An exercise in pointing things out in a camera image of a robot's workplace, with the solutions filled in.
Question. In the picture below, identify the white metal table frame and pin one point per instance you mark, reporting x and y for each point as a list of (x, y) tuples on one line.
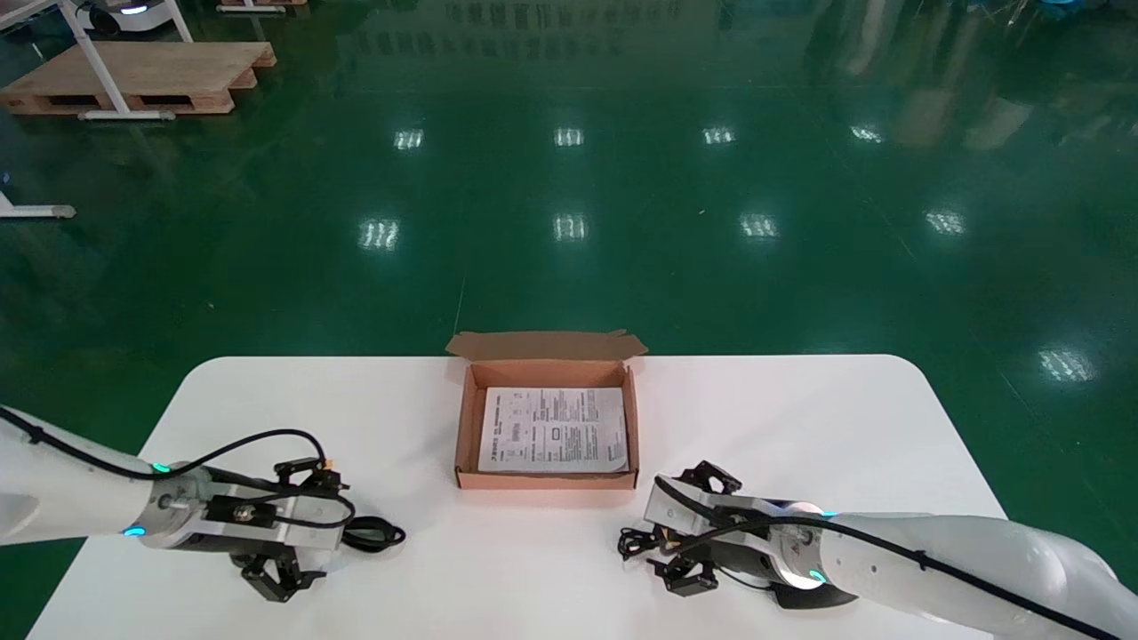
[(105, 80)]

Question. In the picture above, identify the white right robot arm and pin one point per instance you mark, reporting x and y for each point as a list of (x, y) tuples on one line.
[(978, 569)]

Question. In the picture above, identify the white printed instruction sheet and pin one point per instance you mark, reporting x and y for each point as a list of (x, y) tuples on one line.
[(551, 431)]

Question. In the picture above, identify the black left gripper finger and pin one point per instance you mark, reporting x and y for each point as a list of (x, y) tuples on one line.
[(284, 580), (311, 476)]

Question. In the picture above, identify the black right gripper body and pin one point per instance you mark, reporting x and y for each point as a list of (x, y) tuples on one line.
[(747, 556)]

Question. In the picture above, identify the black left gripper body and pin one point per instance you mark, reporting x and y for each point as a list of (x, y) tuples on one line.
[(253, 540)]

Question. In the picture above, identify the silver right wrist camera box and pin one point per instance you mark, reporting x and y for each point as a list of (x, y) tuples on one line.
[(667, 511)]

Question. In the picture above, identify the large wooden pallet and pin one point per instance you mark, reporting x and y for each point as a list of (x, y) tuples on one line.
[(151, 76)]

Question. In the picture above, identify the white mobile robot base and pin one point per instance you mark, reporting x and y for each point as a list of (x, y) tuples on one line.
[(133, 13)]

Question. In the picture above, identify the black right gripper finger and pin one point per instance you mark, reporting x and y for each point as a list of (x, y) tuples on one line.
[(686, 576), (711, 478)]

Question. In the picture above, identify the brown cardboard box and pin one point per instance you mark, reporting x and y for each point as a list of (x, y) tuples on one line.
[(467, 444)]

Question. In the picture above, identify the white metal stand foot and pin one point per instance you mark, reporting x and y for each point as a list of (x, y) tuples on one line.
[(36, 212)]

